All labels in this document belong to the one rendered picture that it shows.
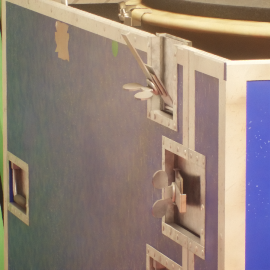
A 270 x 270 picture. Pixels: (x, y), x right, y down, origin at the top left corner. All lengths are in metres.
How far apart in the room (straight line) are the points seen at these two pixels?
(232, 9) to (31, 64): 0.55
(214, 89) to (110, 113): 0.46
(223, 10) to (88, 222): 0.39
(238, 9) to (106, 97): 0.22
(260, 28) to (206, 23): 0.10
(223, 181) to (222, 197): 0.02
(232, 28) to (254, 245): 0.48
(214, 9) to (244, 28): 0.09
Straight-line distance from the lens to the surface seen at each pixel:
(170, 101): 2.65
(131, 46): 2.63
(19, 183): 3.53
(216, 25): 2.87
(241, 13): 2.88
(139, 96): 2.63
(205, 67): 2.49
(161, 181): 2.61
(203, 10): 2.93
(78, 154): 3.08
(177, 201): 2.58
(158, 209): 2.62
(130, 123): 2.80
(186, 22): 2.92
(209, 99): 2.48
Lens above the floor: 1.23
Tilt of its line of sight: 9 degrees down
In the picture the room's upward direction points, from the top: straight up
